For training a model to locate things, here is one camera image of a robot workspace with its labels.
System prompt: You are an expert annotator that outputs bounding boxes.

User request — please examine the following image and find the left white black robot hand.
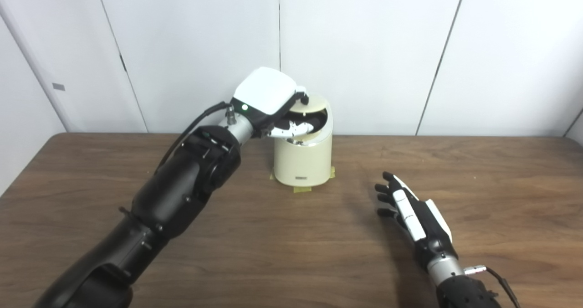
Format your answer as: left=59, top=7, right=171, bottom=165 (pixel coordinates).
left=231, top=67, right=315, bottom=140

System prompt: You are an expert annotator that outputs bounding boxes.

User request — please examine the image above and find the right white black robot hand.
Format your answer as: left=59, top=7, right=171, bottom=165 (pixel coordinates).
left=375, top=171, right=458, bottom=272

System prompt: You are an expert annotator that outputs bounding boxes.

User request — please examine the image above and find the round cream bin lid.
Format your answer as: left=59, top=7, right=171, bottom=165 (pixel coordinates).
left=287, top=94, right=328, bottom=116

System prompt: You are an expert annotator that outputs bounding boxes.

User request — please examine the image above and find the cream-colored bin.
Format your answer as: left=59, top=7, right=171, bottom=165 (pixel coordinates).
left=273, top=94, right=333, bottom=187

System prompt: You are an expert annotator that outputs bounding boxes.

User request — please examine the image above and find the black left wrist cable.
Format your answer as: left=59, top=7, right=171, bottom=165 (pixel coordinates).
left=154, top=101, right=237, bottom=174

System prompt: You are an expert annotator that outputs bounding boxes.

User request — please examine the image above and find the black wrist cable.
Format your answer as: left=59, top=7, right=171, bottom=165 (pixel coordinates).
left=154, top=101, right=237, bottom=174
left=464, top=265, right=522, bottom=308

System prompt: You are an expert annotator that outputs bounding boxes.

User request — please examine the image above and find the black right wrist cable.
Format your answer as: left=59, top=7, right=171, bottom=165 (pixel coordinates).
left=464, top=265, right=522, bottom=308

